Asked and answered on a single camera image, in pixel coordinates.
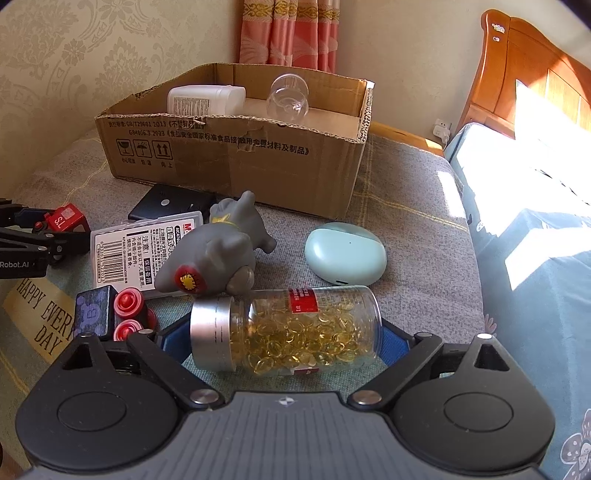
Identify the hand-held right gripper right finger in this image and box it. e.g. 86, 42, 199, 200
346, 318, 515, 411

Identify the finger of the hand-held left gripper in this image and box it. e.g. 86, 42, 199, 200
0, 198, 52, 228
0, 226, 91, 269

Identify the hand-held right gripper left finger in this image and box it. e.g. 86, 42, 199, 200
55, 318, 222, 411

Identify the red wheeled toy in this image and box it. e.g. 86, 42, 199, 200
111, 288, 158, 342

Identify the grey elephant toy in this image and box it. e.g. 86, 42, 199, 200
154, 190, 278, 296

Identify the clear jar of golden capsules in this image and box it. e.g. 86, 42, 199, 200
190, 285, 384, 376

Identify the black device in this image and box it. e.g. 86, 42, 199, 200
128, 183, 218, 222

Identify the brown cardboard box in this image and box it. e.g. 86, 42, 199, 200
95, 63, 375, 221

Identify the clear labelled plastic case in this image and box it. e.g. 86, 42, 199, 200
90, 211, 206, 292

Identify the mint green earbuds case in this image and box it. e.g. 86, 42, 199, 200
304, 222, 387, 284

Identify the blue floral bedsheet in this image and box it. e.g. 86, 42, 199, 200
443, 122, 591, 480

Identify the grey plaid blanket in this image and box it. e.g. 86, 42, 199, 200
0, 122, 490, 416

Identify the white plastic bottle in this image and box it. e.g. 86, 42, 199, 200
167, 85, 247, 116

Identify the clear glass cup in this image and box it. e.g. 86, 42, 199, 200
267, 74, 309, 123

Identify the wooden bed headboard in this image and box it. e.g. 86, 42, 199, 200
455, 9, 591, 139

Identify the pink patterned curtain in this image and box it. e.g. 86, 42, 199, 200
239, 0, 340, 73

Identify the white wall socket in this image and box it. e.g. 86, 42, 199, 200
431, 117, 453, 144

